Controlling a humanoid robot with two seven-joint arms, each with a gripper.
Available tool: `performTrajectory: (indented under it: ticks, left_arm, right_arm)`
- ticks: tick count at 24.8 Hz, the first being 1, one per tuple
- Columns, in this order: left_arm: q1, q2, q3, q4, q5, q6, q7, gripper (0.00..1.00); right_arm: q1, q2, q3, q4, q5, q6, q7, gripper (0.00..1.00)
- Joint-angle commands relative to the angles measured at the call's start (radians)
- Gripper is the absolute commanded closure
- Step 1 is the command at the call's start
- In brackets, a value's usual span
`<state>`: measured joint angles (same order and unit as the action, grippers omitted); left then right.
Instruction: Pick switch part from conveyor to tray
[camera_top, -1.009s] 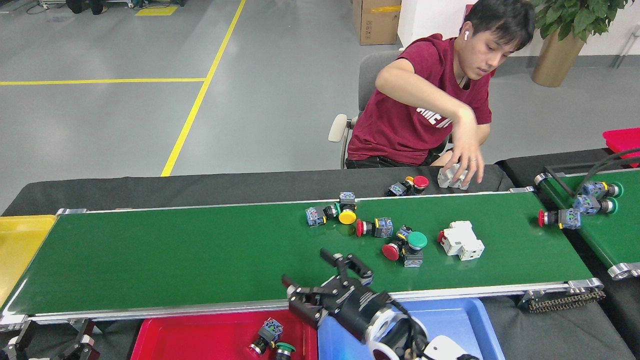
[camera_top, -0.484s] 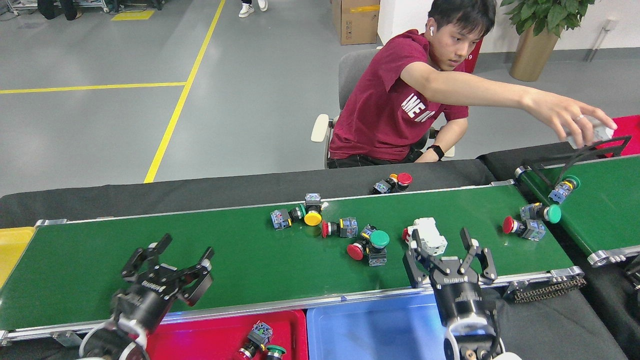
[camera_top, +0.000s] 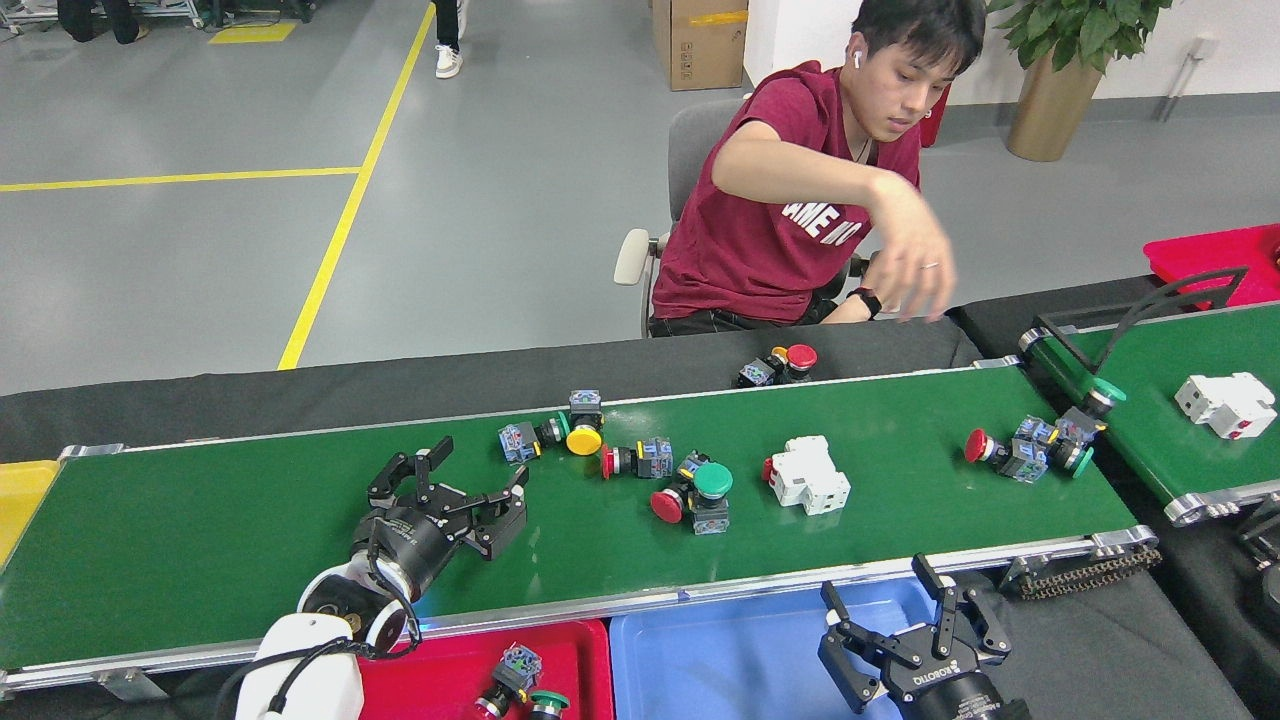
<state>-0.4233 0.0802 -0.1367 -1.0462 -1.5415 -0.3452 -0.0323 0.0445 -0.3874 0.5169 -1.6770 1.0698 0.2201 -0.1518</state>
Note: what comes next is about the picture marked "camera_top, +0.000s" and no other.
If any long green conveyor belt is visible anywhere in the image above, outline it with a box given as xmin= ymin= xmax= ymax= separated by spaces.
xmin=0 ymin=355 xmax=1164 ymax=701

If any white wall conduit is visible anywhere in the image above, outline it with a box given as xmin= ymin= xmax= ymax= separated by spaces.
xmin=1155 ymin=35 xmax=1219 ymax=123

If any black conveyor drive chain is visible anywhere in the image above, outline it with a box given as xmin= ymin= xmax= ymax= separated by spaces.
xmin=1003 ymin=545 xmax=1164 ymax=601

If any black angled guide frame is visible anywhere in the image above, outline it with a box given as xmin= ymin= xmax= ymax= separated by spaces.
xmin=1035 ymin=267 xmax=1251 ymax=376

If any background person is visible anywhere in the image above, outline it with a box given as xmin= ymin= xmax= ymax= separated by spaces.
xmin=55 ymin=0 xmax=151 ymax=45
xmin=432 ymin=0 xmax=468 ymax=80

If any white circuit breaker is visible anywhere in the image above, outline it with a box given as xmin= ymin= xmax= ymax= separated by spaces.
xmin=1174 ymin=372 xmax=1279 ymax=442
xmin=762 ymin=435 xmax=852 ymax=517

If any red fire extinguisher cabinet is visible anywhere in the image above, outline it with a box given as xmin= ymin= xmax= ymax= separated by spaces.
xmin=918 ymin=85 xmax=951 ymax=149

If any red plastic bin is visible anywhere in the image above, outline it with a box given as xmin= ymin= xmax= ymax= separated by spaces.
xmin=1143 ymin=223 xmax=1280 ymax=311

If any person's right hand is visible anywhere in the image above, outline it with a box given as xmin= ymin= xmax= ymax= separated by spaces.
xmin=870 ymin=175 xmax=958 ymax=323

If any potted plant in gold pot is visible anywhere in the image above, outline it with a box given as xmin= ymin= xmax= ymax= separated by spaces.
xmin=988 ymin=0 xmax=1176 ymax=163

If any blue plastic tray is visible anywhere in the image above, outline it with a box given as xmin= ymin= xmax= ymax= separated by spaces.
xmin=608 ymin=575 xmax=946 ymax=720

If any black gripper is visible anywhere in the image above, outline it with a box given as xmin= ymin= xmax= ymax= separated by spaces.
xmin=350 ymin=435 xmax=530 ymax=599
xmin=818 ymin=553 xmax=1031 ymax=720

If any brown cardboard box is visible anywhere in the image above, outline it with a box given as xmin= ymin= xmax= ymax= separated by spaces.
xmin=652 ymin=0 xmax=749 ymax=92

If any red plastic tray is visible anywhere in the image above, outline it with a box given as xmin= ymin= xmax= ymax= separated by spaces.
xmin=355 ymin=618 xmax=616 ymax=720

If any yellow plastic tray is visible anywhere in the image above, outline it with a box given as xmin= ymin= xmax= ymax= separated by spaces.
xmin=0 ymin=460 xmax=61 ymax=571

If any short green conveyor belt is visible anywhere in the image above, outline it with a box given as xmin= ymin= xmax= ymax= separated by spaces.
xmin=1020 ymin=300 xmax=1280 ymax=528

